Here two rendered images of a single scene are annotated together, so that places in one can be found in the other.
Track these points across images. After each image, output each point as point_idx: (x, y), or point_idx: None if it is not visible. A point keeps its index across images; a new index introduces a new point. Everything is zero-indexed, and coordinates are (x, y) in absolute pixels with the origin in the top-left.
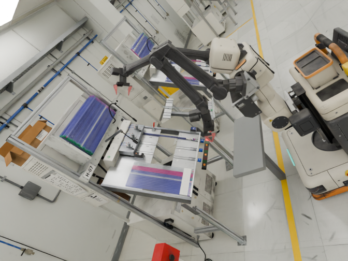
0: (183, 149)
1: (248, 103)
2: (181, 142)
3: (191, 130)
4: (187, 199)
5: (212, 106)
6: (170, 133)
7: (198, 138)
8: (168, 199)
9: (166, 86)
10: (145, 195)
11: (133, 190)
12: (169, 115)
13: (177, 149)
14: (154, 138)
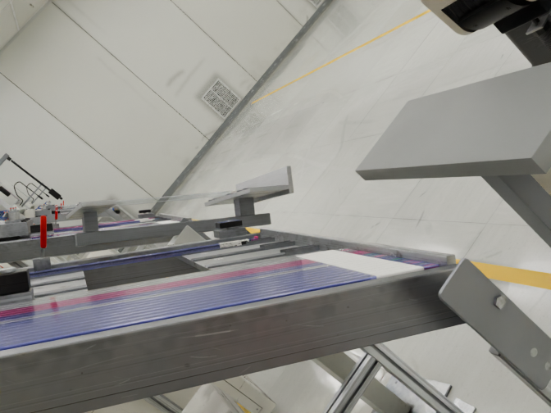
0: (231, 256)
1: None
2: (206, 254)
3: (225, 229)
4: (448, 269)
5: (255, 180)
6: (129, 275)
7: (269, 230)
8: (326, 342)
9: (39, 255)
10: (146, 374)
11: (25, 351)
12: (105, 200)
13: (207, 260)
14: (62, 276)
